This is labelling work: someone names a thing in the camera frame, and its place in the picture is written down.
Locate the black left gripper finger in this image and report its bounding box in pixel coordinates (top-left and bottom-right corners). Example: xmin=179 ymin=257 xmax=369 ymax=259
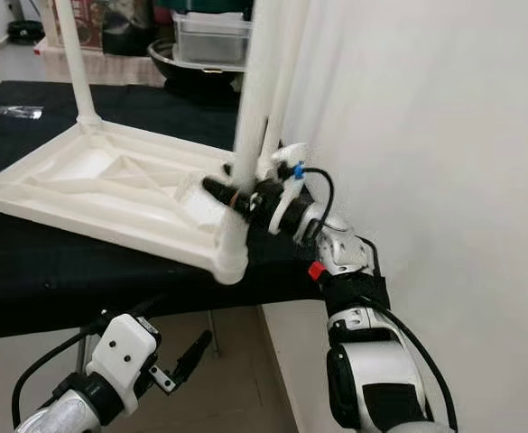
xmin=110 ymin=302 xmax=161 ymax=327
xmin=173 ymin=329 xmax=215 ymax=384

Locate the white plastic children table top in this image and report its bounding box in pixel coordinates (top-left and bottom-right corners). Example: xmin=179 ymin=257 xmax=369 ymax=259
xmin=0 ymin=113 xmax=251 ymax=285

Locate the grey metal table leg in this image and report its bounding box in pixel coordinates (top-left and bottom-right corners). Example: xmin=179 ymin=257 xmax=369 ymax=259
xmin=207 ymin=311 xmax=221 ymax=360

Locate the beige cloth covered bench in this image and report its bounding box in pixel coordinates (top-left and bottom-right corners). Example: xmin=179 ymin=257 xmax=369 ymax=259
xmin=33 ymin=43 xmax=165 ymax=87

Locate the black bag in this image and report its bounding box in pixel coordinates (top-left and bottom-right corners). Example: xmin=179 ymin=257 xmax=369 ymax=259
xmin=101 ymin=0 xmax=156 ymax=57

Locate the red printed box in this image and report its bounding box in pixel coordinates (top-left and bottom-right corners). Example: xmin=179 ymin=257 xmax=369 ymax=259
xmin=47 ymin=0 xmax=107 ymax=51

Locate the clear tape piece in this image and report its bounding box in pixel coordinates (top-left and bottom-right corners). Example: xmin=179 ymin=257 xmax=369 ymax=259
xmin=0 ymin=106 xmax=43 ymax=120

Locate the black round floor device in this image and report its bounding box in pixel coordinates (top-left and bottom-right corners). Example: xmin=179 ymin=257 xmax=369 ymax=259
xmin=6 ymin=20 xmax=46 ymax=46

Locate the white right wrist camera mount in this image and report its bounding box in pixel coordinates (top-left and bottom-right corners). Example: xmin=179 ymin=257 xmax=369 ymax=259
xmin=265 ymin=143 xmax=310 ymax=237

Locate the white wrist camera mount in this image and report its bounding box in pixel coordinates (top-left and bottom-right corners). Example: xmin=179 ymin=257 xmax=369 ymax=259
xmin=265 ymin=143 xmax=310 ymax=237
xmin=88 ymin=313 xmax=161 ymax=393

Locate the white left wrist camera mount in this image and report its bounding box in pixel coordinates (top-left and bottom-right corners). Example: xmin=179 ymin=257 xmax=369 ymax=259
xmin=88 ymin=313 xmax=161 ymax=393

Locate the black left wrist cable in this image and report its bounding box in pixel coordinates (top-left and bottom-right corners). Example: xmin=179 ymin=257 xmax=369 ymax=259
xmin=11 ymin=329 xmax=111 ymax=429

